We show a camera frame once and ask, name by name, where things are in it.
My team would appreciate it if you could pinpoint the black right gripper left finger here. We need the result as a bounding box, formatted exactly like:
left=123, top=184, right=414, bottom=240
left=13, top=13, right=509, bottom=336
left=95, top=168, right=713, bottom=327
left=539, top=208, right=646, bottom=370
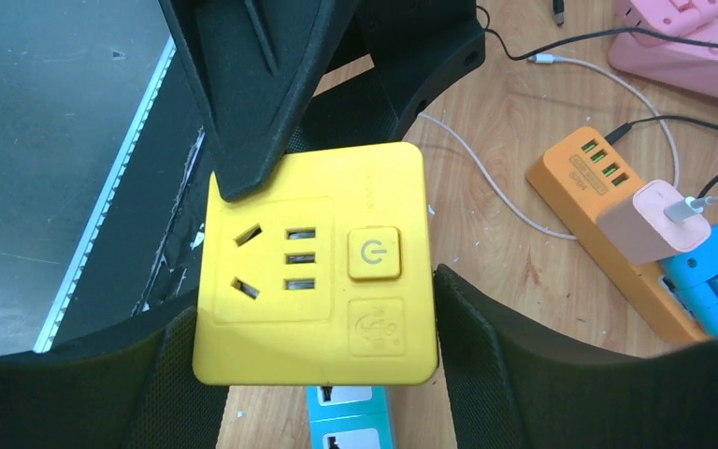
left=0, top=307, right=228, bottom=448

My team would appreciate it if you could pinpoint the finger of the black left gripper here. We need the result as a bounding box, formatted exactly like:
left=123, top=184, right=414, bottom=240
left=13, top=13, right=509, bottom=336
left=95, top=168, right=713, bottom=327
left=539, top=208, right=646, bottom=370
left=296, top=1, right=485, bottom=152
left=160, top=1, right=357, bottom=202

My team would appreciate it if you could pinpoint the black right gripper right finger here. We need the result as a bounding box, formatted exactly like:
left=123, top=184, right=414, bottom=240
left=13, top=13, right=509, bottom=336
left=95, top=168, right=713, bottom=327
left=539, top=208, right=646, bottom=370
left=433, top=265, right=718, bottom=448

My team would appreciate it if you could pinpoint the yellow cube socket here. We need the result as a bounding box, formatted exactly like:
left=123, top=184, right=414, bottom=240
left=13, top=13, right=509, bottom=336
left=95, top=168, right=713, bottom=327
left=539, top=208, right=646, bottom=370
left=193, top=141, right=438, bottom=385

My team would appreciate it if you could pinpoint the teal USB power strip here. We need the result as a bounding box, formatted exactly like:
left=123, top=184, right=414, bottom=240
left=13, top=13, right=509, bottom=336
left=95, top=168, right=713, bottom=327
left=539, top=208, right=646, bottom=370
left=306, top=386, right=397, bottom=449

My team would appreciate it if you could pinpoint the pink triangular socket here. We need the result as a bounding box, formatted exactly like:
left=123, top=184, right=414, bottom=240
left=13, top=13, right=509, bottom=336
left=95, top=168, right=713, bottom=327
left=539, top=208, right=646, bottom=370
left=609, top=0, right=718, bottom=98

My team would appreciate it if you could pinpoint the orange USB power strip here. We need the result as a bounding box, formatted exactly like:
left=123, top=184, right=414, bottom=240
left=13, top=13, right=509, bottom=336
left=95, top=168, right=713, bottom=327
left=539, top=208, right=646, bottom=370
left=526, top=126, right=711, bottom=342

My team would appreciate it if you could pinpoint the pink USB charger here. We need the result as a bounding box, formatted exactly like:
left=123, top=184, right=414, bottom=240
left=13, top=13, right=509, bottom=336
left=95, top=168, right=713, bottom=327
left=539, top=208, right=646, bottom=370
left=596, top=180, right=711, bottom=266

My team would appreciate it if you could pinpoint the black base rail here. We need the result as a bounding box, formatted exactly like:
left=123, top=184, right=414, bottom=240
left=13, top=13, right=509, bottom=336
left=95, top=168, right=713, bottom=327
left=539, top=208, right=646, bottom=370
left=34, top=41, right=209, bottom=353

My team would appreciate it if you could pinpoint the black adapter cable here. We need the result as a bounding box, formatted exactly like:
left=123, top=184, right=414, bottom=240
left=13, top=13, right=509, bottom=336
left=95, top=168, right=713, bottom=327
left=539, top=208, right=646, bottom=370
left=473, top=0, right=718, bottom=199

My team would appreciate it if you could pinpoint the pink charging cable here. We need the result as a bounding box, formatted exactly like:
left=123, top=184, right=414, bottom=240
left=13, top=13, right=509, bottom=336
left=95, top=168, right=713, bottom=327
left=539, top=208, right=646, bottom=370
left=417, top=52, right=718, bottom=241

